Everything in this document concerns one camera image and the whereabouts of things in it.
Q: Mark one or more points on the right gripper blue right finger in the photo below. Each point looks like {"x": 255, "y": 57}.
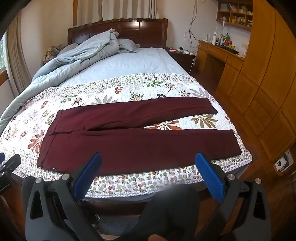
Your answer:
{"x": 212, "y": 177}

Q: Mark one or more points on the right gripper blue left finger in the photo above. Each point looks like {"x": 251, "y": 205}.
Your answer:
{"x": 84, "y": 176}

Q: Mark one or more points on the maroon pants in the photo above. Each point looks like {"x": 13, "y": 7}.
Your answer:
{"x": 124, "y": 134}

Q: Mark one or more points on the person dark trouser leg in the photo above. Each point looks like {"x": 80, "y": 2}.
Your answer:
{"x": 171, "y": 214}

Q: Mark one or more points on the wooden wardrobe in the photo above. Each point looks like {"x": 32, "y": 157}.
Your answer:
{"x": 264, "y": 91}

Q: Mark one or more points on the light blue comforter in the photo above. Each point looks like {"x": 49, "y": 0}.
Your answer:
{"x": 63, "y": 67}

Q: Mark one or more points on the wooden desk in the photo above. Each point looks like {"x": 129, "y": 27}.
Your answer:
{"x": 217, "y": 68}

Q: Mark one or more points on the dark wooden nightstand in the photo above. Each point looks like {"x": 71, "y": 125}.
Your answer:
{"x": 184, "y": 59}

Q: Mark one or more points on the light blue mattress sheet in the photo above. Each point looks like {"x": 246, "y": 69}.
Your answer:
{"x": 144, "y": 60}

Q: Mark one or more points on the white bottle on desk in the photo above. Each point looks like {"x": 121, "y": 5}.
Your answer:
{"x": 214, "y": 39}

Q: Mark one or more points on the light blue pillow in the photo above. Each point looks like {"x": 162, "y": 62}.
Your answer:
{"x": 127, "y": 46}

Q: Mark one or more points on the dark wooden headboard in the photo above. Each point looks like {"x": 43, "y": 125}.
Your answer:
{"x": 145, "y": 32}

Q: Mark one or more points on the beige curtain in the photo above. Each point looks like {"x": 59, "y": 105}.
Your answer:
{"x": 92, "y": 11}

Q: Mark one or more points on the wooden wall shelf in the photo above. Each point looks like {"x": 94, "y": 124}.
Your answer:
{"x": 237, "y": 14}

